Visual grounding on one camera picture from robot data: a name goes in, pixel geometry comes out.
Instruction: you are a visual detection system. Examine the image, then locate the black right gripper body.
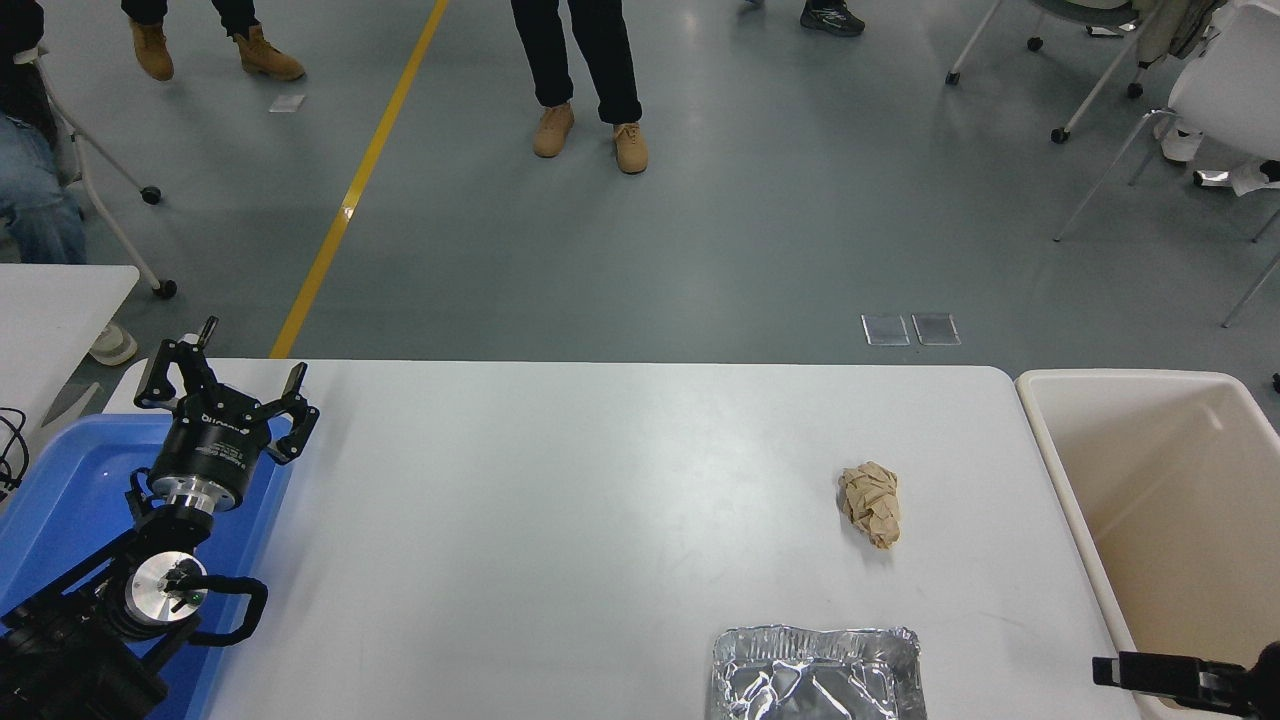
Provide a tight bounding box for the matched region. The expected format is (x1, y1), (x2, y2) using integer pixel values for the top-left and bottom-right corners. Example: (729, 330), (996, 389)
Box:
(1245, 641), (1280, 720)

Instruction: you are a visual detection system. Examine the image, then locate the silver foil tray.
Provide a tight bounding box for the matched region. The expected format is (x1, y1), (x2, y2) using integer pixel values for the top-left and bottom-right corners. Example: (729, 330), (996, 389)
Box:
(710, 625), (928, 720)

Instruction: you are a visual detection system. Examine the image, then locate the beige hanging jacket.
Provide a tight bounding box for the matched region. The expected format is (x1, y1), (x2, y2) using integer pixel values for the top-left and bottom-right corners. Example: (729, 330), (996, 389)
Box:
(1138, 0), (1236, 69)

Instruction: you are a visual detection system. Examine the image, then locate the person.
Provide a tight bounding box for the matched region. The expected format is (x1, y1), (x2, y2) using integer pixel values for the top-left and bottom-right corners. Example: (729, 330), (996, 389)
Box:
(1160, 120), (1280, 197)
(0, 0), (89, 266)
(740, 0), (866, 38)
(510, 0), (649, 174)
(120, 0), (306, 83)

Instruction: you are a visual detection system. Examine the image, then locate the blue plastic tray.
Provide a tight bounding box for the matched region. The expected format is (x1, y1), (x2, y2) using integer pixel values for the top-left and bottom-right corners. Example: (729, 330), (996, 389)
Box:
(0, 412), (296, 720)

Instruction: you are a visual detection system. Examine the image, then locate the black cable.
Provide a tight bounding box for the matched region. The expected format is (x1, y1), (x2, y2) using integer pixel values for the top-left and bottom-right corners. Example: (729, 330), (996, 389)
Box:
(0, 405), (29, 501)

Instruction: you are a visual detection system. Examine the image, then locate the white shell chair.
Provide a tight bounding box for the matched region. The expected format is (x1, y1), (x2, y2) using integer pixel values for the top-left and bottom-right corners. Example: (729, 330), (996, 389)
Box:
(1053, 0), (1280, 329)

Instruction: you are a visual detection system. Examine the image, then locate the person's foot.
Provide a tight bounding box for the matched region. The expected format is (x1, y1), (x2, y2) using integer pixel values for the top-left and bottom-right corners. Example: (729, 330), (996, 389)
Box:
(88, 325), (139, 368)

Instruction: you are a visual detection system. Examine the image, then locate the white side table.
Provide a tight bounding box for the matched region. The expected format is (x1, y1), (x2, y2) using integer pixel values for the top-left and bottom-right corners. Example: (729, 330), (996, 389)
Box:
(0, 264), (141, 441)

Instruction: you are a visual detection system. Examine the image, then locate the crumpled tan paper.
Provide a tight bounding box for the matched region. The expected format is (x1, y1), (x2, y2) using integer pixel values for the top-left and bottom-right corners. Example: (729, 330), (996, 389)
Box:
(838, 461), (902, 550)

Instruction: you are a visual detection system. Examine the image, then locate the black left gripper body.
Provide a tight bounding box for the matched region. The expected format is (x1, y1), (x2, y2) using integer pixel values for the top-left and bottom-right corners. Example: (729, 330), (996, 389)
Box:
(150, 400), (273, 499)

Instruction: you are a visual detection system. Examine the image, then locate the large pale bin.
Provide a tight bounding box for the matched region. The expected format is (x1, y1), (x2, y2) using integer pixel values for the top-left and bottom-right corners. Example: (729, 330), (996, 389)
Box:
(1015, 368), (1280, 720)

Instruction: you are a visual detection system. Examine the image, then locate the rolling chair with casters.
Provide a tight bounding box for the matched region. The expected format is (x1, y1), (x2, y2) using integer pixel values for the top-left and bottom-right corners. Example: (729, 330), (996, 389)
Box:
(945, 0), (1161, 143)

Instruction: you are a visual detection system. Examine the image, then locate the white-framed rolling chair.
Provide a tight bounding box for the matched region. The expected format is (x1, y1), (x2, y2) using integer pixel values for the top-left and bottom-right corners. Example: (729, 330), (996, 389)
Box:
(15, 40), (179, 299)

